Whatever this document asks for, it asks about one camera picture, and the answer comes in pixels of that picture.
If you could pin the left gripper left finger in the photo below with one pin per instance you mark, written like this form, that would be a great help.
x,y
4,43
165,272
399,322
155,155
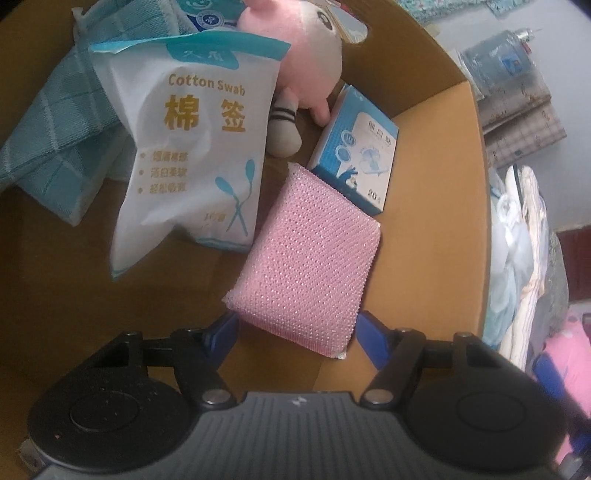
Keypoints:
x,y
196,357

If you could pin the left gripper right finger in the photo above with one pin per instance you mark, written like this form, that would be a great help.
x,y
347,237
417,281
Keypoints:
x,y
397,355

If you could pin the pink scrubbing sponge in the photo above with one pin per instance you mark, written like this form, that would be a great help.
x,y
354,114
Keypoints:
x,y
304,278

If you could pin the blue white bandage box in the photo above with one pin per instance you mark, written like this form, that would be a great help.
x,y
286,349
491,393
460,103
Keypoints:
x,y
355,154

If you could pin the white cotton swab bag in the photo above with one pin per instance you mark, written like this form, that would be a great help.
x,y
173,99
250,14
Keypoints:
x,y
196,107

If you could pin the light blue towel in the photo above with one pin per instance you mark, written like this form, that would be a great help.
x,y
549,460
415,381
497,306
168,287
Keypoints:
x,y
63,147

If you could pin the pink round plush toy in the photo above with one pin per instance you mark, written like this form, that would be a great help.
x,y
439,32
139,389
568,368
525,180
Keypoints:
x,y
309,71

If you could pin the blue white wet wipes pack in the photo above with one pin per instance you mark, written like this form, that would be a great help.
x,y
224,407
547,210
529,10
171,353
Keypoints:
x,y
210,14

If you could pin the pink quilt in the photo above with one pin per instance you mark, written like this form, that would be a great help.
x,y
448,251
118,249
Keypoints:
x,y
569,351

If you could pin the dark red door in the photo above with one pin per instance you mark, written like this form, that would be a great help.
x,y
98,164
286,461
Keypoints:
x,y
576,249

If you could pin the folded checkered mats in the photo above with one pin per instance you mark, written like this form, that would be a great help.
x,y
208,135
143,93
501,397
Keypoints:
x,y
519,120

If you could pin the water dispenser with bottle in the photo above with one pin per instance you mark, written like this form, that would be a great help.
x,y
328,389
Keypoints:
x,y
497,61

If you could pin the teal floral wall cloth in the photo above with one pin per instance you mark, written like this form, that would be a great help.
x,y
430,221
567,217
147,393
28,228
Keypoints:
x,y
428,11

